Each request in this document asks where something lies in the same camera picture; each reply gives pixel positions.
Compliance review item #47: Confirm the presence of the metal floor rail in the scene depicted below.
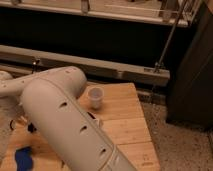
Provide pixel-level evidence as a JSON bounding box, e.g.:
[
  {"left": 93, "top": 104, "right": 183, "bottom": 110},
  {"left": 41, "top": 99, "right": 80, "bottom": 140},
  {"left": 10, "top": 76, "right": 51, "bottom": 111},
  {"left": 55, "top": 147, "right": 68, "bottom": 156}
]
[{"left": 0, "top": 45, "right": 170, "bottom": 87}]

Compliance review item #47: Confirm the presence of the blue cloth piece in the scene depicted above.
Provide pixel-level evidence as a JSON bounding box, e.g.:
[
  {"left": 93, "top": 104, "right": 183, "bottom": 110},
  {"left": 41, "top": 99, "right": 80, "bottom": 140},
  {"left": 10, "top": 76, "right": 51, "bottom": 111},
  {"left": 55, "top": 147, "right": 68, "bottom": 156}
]
[{"left": 15, "top": 146, "right": 33, "bottom": 171}]

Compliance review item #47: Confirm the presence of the metal rod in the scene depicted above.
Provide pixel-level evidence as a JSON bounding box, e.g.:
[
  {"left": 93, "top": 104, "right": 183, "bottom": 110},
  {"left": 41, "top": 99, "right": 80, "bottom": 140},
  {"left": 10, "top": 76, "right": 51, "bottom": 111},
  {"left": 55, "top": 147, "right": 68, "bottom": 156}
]
[{"left": 154, "top": 0, "right": 188, "bottom": 73}]

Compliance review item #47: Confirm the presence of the dark cabinet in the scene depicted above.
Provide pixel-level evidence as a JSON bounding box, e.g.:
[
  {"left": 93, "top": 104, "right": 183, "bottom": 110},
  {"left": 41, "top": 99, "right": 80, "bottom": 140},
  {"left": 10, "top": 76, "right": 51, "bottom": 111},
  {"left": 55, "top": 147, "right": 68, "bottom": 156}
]
[{"left": 166, "top": 2, "right": 213, "bottom": 129}]

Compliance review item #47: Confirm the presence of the black round bowl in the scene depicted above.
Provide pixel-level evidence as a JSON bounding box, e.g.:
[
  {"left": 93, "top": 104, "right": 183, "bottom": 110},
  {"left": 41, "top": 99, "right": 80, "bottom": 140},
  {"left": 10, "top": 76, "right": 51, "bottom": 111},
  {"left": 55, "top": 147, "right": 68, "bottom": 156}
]
[{"left": 87, "top": 112, "right": 97, "bottom": 120}]

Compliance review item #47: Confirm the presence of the translucent plastic cup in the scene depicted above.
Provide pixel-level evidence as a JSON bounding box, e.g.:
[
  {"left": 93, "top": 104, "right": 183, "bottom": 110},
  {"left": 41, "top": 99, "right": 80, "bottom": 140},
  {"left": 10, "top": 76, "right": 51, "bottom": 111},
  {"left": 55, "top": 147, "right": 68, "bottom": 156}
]
[{"left": 87, "top": 87, "right": 104, "bottom": 110}]

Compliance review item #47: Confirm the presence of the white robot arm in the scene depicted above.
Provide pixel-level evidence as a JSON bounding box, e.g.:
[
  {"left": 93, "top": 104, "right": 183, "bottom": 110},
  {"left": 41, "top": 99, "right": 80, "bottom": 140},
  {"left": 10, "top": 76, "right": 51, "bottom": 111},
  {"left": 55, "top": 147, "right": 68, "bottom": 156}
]
[{"left": 0, "top": 66, "right": 137, "bottom": 171}]

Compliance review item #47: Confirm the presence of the black white striped eraser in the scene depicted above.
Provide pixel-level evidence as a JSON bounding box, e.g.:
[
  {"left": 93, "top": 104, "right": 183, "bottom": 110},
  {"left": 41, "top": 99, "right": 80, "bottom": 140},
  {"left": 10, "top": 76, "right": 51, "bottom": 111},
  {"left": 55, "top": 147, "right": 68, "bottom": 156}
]
[{"left": 27, "top": 123, "right": 36, "bottom": 133}]

